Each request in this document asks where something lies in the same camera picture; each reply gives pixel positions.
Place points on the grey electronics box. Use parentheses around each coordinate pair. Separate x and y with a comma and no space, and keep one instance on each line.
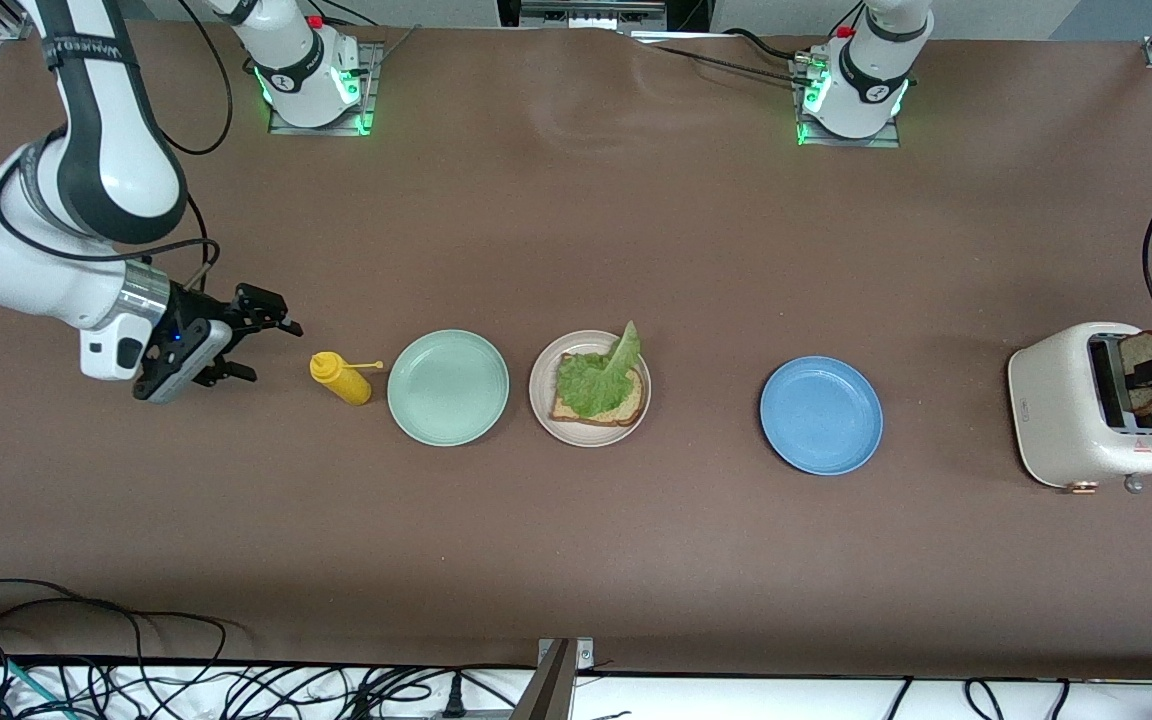
(591,12)

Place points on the yellow mustard squeeze bottle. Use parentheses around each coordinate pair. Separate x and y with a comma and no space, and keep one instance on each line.
(341,378)

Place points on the blue plate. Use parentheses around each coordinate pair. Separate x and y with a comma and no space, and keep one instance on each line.
(821,415)

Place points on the beige plate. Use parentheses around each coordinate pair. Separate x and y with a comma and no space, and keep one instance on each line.
(540,395)

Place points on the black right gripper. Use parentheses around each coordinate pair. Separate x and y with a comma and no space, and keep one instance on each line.
(194,309)

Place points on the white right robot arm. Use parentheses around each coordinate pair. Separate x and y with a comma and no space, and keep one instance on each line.
(86,150)

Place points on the green lettuce leaf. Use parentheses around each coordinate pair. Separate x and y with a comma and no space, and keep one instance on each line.
(591,390)

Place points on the light green plate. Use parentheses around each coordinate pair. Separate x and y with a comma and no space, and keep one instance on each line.
(448,388)

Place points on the black power plug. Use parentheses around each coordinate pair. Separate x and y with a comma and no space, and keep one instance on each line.
(453,705)

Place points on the cream white toaster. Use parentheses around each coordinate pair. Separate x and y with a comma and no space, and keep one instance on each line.
(1056,420)

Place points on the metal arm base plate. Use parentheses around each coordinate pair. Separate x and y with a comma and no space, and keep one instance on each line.
(321,130)
(851,142)

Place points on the grey metal camera post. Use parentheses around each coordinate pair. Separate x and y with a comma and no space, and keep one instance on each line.
(554,690)

